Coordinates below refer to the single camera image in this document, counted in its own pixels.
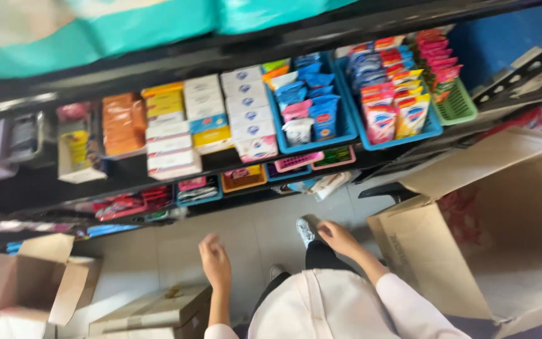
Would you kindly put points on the person's right hand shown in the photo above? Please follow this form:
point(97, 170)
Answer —
point(344, 241)

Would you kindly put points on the person's left hand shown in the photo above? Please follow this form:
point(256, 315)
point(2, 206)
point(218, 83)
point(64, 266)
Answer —
point(215, 269)

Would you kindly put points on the person's left fingers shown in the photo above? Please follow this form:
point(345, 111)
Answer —
point(210, 245)

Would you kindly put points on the person's right fingers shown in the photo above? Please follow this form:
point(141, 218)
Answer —
point(328, 229)

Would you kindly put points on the white sneaker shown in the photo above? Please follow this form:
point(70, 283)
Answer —
point(276, 272)
point(306, 231)

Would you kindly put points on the person's black trousers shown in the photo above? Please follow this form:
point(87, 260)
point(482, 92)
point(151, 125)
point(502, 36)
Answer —
point(320, 258)

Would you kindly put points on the black chair leg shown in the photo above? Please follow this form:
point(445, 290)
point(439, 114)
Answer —
point(386, 192)

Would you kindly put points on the orange plastic basket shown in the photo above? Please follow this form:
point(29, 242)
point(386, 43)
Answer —
point(243, 179)

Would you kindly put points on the pink plastic basket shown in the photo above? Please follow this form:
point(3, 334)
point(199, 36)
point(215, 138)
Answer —
point(298, 161)

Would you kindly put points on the person's white shirt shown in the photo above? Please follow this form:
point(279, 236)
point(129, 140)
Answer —
point(320, 308)

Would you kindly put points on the closed taped cardboard carton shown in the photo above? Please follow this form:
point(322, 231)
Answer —
point(158, 308)

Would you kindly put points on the blue basket of blue sachets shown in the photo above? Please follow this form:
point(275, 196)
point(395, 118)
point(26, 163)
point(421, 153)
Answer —
point(315, 113)

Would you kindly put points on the stack of white soap boxes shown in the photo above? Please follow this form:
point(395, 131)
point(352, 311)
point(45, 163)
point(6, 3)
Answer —
point(214, 117)

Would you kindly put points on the blue basket of soap pouches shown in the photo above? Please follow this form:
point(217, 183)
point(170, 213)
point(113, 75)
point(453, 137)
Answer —
point(393, 108)

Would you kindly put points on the stack of orange packets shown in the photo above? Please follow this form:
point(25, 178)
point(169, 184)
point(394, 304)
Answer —
point(123, 125)

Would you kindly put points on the white display box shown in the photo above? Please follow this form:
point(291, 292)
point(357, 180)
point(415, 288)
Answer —
point(80, 155)

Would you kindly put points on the large open cardboard carton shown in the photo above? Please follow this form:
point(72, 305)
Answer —
point(497, 245)

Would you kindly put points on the green plastic basket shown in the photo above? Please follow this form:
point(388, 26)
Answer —
point(457, 106)

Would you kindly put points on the small open cardboard carton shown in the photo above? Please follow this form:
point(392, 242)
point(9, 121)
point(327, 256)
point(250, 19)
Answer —
point(21, 278)

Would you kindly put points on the black metal shelf rack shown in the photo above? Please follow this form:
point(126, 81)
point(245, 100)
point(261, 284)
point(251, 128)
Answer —
point(125, 61)

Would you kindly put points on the white plastic bag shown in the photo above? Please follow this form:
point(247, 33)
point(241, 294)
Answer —
point(14, 326)

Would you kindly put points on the row of teal plastic packs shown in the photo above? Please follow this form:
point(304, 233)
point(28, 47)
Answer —
point(148, 28)

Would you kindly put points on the perforated black metal upright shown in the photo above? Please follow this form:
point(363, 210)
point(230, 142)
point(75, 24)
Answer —
point(520, 70)

